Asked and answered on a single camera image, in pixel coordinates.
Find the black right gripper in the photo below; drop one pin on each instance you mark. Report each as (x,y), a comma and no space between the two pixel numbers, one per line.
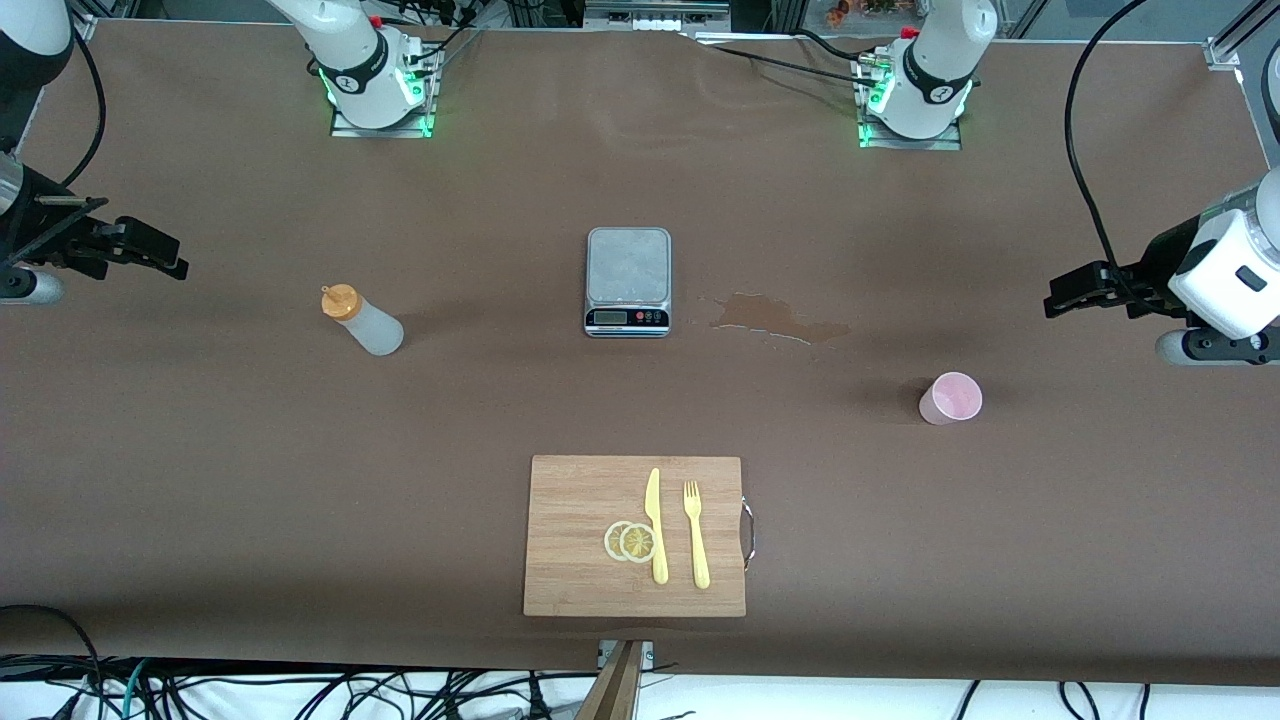
(30,222)

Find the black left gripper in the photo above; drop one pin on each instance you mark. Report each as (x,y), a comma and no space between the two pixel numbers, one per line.
(1163,255)

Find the pink plastic cup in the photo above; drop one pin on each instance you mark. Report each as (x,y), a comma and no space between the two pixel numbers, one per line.
(950,400)

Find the translucent sauce bottle orange cap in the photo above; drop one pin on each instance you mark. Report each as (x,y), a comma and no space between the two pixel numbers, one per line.
(375,330)

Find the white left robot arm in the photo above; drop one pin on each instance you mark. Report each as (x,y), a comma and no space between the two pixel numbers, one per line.
(925,115)

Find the brown table cover sheet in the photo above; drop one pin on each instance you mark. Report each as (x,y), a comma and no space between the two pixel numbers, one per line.
(300,480)

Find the orange toy food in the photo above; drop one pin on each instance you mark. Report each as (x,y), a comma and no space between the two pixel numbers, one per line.
(838,12)

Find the silver digital kitchen scale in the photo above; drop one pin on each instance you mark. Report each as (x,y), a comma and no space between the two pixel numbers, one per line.
(628,265)

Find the yellow plastic fork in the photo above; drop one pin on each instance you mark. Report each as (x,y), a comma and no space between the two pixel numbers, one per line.
(697,540)

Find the yellow plastic knife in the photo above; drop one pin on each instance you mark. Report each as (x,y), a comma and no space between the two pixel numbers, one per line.
(655,520)

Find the wooden cutting board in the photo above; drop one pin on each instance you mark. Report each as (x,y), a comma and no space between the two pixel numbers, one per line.
(570,520)

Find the lemon slice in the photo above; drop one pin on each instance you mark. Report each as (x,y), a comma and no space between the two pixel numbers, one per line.
(611,541)
(637,543)

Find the white power strip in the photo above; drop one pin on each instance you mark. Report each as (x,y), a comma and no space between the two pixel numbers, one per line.
(640,22)

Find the wooden beam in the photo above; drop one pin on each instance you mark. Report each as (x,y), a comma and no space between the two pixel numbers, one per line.
(615,690)

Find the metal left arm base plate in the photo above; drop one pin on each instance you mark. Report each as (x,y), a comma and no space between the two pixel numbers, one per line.
(940,144)

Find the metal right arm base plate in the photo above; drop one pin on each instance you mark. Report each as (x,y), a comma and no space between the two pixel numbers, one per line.
(350,131)

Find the aluminium corner bracket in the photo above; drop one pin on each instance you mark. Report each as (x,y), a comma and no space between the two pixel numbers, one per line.
(82,28)
(1222,52)

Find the metal table bracket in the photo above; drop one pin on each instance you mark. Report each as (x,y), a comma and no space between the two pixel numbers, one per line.
(648,655)

